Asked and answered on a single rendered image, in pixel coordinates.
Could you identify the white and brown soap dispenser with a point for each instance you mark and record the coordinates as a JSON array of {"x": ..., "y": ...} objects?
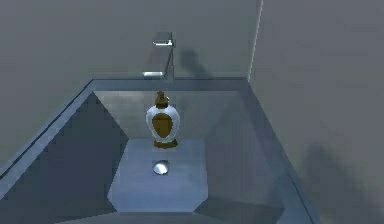
[{"x": 162, "y": 123}]

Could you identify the silver round sink drain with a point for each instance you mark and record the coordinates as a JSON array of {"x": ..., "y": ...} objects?
[{"x": 161, "y": 167}]

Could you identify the grey metal faucet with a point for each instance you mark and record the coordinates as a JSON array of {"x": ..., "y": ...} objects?
[{"x": 160, "y": 58}]

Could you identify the grey square sink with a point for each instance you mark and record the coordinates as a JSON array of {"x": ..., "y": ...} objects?
[{"x": 233, "y": 150}]

